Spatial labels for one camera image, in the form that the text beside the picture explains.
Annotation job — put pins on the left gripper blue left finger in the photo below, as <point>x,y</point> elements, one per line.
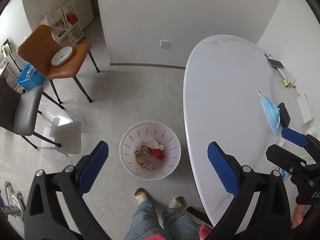
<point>44,218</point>

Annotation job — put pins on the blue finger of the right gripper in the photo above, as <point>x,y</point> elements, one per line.
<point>294,137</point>
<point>284,159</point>

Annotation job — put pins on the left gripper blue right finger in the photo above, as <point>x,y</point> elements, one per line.
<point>260,207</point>

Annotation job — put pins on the blue face mask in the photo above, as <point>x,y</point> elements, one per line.
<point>272,113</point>

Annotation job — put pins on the white plastic trash bin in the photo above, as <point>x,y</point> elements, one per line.
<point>150,150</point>

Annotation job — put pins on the person's right hand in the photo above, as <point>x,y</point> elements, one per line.
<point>297,217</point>

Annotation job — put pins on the black spiky foam pad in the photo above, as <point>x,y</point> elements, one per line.
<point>284,115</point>

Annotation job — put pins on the white cardboard box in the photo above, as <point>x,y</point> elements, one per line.
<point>304,108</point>

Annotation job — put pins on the yellow binder clips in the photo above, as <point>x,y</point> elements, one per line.
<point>287,83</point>

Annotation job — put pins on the smartphone on table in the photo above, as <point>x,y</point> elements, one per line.
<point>275,64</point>

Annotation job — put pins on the right beige slipper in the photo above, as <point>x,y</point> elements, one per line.
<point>176,203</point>

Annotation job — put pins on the beige slipper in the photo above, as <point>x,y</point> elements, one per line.
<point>141,196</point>
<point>176,203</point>

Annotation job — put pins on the left beige slipper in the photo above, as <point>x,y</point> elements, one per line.
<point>141,196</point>

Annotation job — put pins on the blue quilted trousers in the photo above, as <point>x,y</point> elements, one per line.
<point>145,224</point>

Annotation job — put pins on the grey upholstered chair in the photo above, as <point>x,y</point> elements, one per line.
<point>19,111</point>

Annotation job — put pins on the blue plastic basket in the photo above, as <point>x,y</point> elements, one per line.
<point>30,77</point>

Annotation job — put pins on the orange leather chair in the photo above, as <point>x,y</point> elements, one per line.
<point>39,48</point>

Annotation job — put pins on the white storage trolley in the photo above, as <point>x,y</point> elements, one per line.
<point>65,24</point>

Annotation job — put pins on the round white wall clock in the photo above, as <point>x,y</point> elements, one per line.
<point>62,56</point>

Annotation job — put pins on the white wall socket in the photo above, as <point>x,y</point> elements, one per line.
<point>165,44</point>

